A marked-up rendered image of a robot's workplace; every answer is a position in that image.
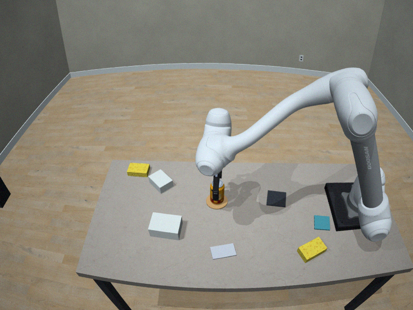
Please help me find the teal flat square tile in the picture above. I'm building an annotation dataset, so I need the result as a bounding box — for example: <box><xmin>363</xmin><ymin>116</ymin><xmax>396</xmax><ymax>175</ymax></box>
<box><xmin>314</xmin><ymin>215</ymin><xmax>330</xmax><ymax>231</ymax></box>

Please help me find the dark grey square slate coaster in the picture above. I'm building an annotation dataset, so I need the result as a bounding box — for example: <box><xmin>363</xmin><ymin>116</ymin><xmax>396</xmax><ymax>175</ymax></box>
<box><xmin>266</xmin><ymin>190</ymin><xmax>286</xmax><ymax>207</ymax></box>

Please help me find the tan round disc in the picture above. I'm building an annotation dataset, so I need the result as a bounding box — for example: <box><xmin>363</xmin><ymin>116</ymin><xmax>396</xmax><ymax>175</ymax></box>
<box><xmin>206</xmin><ymin>195</ymin><xmax>228</xmax><ymax>210</ymax></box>

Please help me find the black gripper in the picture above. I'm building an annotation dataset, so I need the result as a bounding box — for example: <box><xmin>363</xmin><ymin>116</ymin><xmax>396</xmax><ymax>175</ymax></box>
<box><xmin>212</xmin><ymin>171</ymin><xmax>222</xmax><ymax>201</ymax></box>

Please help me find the yellow and red drink can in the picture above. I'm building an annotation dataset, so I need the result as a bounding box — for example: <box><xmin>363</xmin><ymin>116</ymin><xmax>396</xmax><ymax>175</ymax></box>
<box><xmin>210</xmin><ymin>180</ymin><xmax>224</xmax><ymax>205</ymax></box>

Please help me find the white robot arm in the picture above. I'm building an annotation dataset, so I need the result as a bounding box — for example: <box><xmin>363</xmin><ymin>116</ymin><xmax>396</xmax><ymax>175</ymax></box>
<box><xmin>195</xmin><ymin>67</ymin><xmax>392</xmax><ymax>242</ymax></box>

